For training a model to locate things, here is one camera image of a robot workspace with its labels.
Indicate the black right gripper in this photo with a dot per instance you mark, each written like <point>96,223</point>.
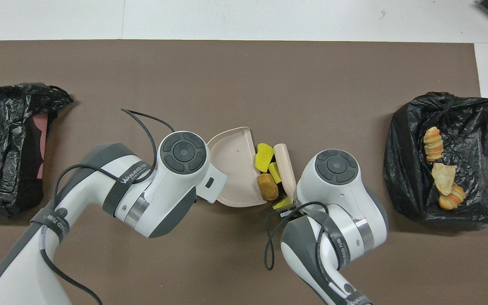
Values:
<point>289,213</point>

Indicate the yellow sponge piece green backing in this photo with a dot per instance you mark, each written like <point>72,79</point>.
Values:
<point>282,202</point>

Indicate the brown peanut shaped bread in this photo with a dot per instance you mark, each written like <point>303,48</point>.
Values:
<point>268,187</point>

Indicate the notched yellow sponge piece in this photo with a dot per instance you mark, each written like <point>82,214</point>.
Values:
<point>275,173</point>

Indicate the beige hand brush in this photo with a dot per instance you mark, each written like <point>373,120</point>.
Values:
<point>284,165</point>

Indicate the large yellow sponge piece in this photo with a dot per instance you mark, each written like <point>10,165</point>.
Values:
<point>263,157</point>

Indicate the beige plastic dustpan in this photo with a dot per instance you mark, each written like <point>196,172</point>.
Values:
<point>235,169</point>

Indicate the pale ridged bread piece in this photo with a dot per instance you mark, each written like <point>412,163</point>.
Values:
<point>433,144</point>

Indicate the orange striped croissant toy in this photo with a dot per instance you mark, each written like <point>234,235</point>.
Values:
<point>452,198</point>

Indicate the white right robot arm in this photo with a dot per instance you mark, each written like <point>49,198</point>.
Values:
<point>341,190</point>

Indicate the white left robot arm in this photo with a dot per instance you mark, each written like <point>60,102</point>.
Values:
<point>163,190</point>

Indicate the black bagged bin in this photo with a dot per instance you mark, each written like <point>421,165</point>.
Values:
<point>405,169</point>

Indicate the brown table mat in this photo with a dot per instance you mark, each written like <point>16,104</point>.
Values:
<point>244,63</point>

